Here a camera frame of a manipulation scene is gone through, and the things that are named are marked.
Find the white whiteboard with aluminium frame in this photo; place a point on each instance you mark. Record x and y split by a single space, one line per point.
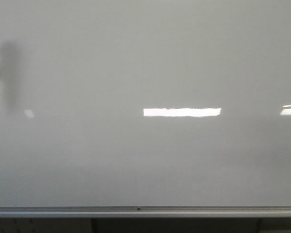
145 108

